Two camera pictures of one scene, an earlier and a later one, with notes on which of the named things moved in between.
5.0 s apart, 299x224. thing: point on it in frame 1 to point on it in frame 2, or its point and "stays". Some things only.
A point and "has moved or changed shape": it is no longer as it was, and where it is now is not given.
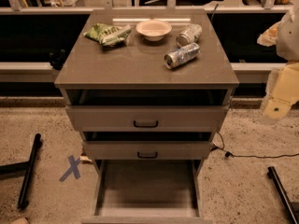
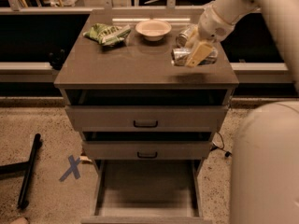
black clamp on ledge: x=57 y=62 stays
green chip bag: x=107 y=35 stays
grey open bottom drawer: x=148 y=191 stays
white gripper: x=289 y=39 to x=212 y=27
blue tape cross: x=74 y=169 stays
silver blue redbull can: x=181 y=55 has moved or changed shape
